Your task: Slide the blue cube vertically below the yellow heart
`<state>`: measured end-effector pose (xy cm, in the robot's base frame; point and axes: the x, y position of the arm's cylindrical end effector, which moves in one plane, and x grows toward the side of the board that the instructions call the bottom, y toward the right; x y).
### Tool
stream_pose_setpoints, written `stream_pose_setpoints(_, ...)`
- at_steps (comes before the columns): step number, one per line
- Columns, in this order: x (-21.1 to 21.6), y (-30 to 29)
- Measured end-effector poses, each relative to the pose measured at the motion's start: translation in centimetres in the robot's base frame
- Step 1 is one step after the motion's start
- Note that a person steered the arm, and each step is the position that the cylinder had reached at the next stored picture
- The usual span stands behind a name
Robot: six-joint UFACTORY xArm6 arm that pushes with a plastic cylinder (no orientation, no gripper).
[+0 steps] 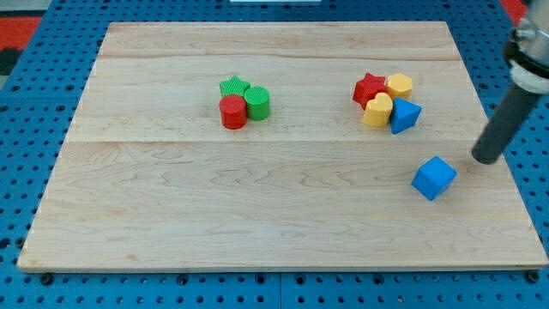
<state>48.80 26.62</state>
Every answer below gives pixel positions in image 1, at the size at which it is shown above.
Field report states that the wooden board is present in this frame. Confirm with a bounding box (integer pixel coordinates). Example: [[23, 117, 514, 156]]
[[17, 21, 548, 273]]

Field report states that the green cylinder block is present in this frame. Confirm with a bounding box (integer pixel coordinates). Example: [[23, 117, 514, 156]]
[[244, 86, 270, 121]]

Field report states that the yellow heart block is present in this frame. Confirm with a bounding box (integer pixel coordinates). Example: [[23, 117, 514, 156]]
[[363, 93, 393, 127]]

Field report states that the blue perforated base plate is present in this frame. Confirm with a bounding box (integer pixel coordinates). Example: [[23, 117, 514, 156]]
[[1, 0, 548, 308]]

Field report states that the blue triangle block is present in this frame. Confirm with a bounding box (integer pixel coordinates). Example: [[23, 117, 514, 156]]
[[389, 98, 422, 135]]

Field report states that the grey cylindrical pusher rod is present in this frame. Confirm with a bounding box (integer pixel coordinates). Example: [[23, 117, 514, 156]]
[[471, 82, 543, 165]]

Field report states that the blue cube block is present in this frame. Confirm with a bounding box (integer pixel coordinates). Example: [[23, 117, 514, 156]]
[[411, 156, 457, 201]]

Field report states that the red cylinder block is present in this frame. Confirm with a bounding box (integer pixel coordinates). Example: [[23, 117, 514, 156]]
[[219, 94, 247, 130]]

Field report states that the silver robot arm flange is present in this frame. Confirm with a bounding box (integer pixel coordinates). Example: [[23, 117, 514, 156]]
[[505, 0, 548, 95]]

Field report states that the red star block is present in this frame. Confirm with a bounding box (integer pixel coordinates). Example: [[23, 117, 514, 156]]
[[353, 73, 386, 110]]

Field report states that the yellow hexagon block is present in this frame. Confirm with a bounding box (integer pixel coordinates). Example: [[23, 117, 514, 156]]
[[386, 73, 413, 100]]

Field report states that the green star block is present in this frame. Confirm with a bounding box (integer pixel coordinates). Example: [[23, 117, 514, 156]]
[[220, 76, 250, 97]]

